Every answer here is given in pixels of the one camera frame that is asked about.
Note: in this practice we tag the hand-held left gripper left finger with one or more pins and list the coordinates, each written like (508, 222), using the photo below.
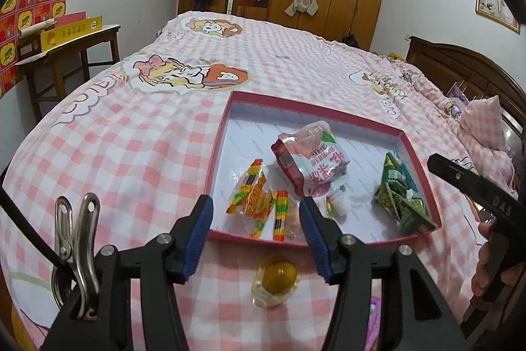
(198, 236)

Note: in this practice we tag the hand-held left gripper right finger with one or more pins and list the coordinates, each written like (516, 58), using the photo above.
(316, 236)

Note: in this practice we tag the clear rainbow-edged gummy packet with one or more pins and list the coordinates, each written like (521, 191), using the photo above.
(281, 216)

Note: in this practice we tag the yellow pudding cup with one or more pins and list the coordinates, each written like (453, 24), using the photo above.
(279, 277)

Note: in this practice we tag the orange burger gummy packet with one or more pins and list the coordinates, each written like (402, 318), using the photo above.
(257, 199)

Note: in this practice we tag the pink jelly drink pouch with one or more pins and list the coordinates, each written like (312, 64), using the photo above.
(312, 166)

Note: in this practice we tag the red cardboard box tray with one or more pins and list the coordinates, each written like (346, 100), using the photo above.
(250, 129)

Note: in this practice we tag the person's right hand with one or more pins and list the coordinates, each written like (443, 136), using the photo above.
(483, 264)

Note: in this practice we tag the pink checked pillow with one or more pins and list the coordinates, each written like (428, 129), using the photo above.
(485, 125)

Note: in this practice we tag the purple printed bag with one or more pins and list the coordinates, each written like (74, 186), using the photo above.
(457, 94)

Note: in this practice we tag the metal spring clip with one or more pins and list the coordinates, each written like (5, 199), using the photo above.
(78, 252)

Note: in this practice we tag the wooden headboard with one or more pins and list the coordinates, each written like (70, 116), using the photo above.
(464, 63)

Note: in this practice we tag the yellow cloth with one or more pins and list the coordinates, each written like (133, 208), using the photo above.
(393, 55)

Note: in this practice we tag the black bag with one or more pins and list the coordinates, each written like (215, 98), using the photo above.
(350, 41)

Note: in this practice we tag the wooden side table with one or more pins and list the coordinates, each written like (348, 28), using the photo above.
(65, 51)

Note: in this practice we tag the beige hanging towel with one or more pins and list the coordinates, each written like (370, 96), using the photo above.
(302, 1)

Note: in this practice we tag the yellow cardboard box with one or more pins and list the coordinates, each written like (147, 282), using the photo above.
(70, 33)

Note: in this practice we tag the rolled paper tube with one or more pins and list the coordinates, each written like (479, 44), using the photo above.
(37, 28)

